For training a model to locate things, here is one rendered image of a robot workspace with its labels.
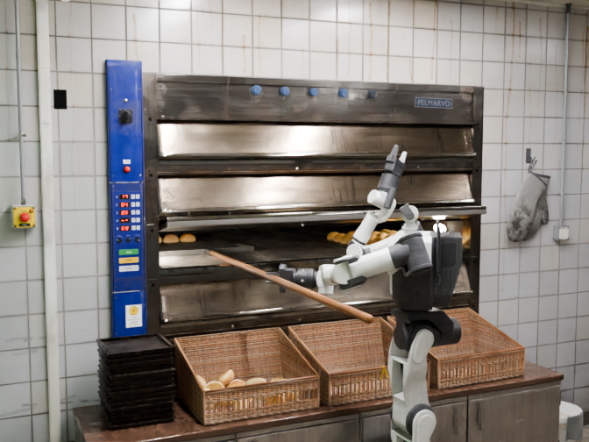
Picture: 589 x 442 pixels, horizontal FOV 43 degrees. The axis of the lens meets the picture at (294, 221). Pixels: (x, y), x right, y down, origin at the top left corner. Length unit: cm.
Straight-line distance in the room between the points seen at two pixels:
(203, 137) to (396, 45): 117
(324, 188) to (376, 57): 75
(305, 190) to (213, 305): 75
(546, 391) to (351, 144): 164
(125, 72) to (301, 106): 90
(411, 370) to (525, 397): 109
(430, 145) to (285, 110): 88
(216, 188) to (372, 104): 97
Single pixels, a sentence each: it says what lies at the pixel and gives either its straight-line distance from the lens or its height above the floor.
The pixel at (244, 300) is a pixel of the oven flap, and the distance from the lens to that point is 374.
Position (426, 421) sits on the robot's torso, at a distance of 321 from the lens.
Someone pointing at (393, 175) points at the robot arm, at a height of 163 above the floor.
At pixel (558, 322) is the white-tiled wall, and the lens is 489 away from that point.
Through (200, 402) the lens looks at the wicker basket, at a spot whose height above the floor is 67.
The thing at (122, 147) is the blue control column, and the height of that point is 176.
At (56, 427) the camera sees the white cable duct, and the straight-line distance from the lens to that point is 367.
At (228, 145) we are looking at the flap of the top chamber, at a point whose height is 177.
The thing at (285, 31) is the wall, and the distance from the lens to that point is 380.
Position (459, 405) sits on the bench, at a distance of 383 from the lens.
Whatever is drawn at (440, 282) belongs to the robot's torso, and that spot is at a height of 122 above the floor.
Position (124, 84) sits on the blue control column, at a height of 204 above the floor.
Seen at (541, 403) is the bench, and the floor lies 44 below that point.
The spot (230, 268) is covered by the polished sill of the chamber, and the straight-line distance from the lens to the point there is 369.
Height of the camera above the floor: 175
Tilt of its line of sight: 5 degrees down
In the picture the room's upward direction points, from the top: straight up
